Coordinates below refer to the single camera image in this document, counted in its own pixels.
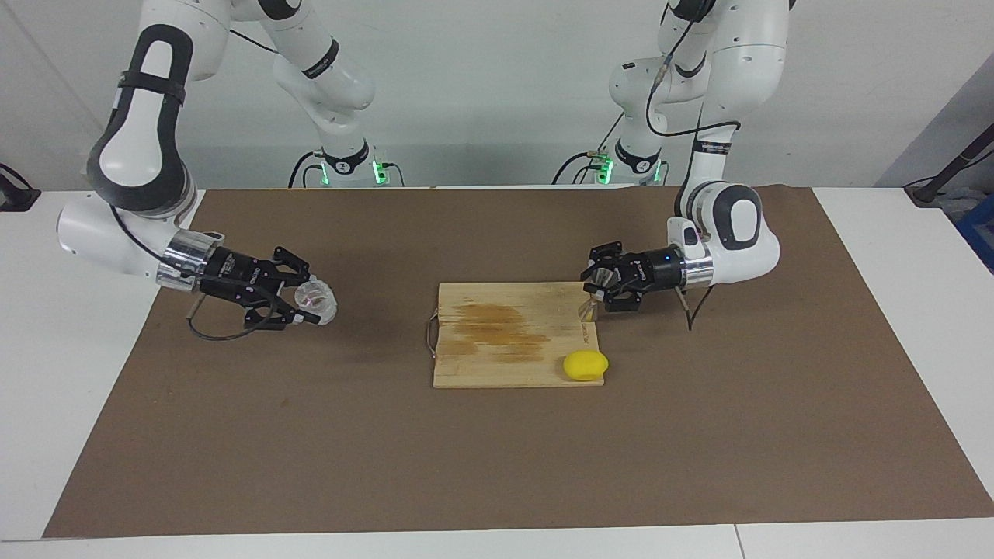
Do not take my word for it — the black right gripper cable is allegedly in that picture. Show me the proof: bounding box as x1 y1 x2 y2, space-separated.
111 203 274 342

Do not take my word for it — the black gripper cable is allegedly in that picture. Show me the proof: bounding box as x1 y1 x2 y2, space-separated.
645 0 742 333
111 203 274 342

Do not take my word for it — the yellow lemon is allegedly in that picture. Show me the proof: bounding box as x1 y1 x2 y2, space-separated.
563 350 610 384

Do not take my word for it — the blue storage box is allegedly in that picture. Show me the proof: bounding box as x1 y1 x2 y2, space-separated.
954 194 994 274

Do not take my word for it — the brown table mat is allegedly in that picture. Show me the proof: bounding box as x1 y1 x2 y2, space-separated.
43 185 994 539

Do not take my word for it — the steel double jigger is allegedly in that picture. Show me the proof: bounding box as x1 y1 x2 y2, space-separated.
579 264 603 324

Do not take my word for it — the black desk clamp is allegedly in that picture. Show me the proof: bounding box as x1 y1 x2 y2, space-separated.
0 163 41 212

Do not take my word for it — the wooden cutting board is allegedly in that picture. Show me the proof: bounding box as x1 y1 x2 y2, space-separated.
426 281 603 389

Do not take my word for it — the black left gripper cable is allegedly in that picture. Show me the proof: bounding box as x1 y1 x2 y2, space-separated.
645 0 742 333

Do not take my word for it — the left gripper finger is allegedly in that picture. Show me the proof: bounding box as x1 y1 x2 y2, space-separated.
588 283 644 313
582 242 634 280

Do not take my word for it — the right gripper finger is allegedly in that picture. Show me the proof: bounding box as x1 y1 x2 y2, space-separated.
264 247 314 282
243 293 321 328

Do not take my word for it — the black stand pole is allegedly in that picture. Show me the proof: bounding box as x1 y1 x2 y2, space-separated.
905 124 994 207

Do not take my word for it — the clear plastic cup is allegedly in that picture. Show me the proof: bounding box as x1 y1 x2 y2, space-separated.
291 281 340 325

